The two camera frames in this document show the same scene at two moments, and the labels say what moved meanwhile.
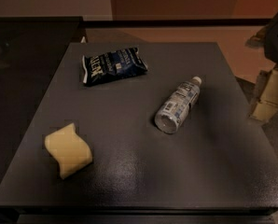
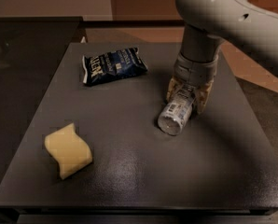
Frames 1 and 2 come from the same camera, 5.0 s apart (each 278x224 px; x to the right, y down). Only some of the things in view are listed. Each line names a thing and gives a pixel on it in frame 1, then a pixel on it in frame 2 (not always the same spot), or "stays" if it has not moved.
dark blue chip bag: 111,64 stays
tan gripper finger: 274,93 to 195,73
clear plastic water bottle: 171,114 stays
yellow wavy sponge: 71,152 stays
